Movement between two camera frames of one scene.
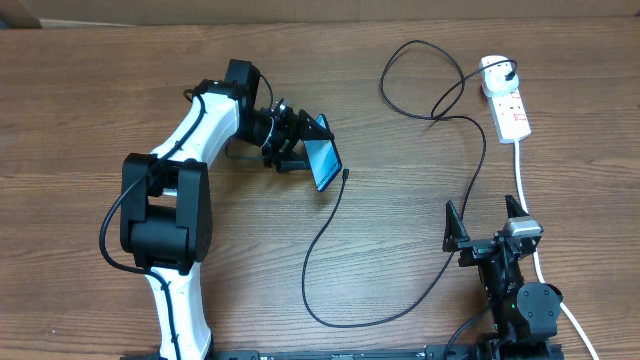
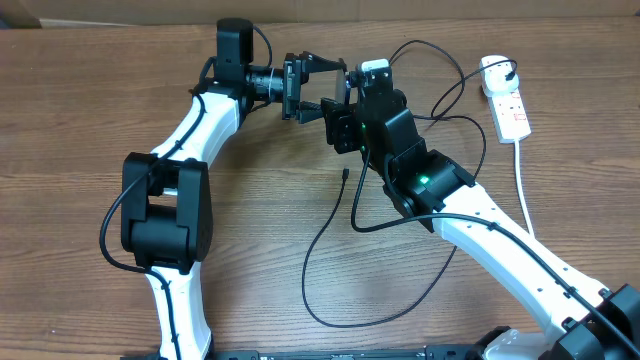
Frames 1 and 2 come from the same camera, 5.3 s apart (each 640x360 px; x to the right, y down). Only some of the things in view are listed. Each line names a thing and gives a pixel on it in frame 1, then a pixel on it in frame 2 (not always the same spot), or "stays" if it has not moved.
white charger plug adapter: x=494 y=81 stays
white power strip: x=509 y=116 stays
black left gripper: x=302 y=125 to x=305 y=109
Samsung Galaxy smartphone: x=323 y=157 to x=340 y=87
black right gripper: x=475 y=251 to x=341 y=117
